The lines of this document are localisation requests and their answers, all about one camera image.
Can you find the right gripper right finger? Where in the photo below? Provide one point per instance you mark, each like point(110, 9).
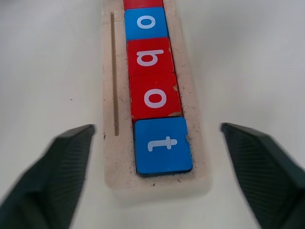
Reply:
point(267, 176)

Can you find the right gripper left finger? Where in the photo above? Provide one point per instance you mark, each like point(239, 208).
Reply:
point(47, 179)

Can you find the blue letter t block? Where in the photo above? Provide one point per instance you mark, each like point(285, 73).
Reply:
point(164, 162)

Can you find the red letter o block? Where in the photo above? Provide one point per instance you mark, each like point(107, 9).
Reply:
point(140, 83)

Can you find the red letter b block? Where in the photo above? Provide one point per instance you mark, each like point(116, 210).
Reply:
point(164, 47)

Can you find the wooden letter tray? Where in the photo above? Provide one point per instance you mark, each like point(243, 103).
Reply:
point(124, 162)

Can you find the blue letter o block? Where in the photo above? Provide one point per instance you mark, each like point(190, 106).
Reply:
point(133, 28)

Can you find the red letter r block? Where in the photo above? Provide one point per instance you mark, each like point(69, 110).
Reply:
point(143, 4)

